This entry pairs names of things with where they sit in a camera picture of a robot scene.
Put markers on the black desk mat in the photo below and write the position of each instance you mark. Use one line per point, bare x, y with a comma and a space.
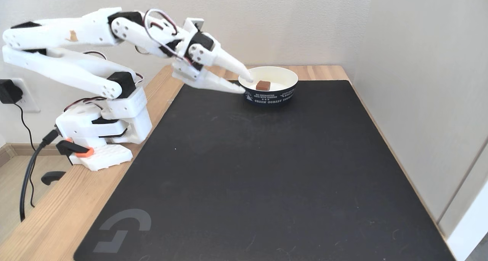
267, 184

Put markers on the brown block toy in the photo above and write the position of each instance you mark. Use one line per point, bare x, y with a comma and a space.
263, 85

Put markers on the black orange table clamp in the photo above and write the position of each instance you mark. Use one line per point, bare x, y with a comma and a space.
74, 148

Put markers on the black power adapter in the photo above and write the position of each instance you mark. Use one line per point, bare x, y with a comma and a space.
8, 91

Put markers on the white wall outlet plate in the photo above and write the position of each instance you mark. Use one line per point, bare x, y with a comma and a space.
30, 101

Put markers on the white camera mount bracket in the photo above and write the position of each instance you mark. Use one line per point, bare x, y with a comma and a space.
191, 26

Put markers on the white paper bowl dark print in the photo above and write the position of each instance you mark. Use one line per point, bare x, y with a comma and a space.
274, 97

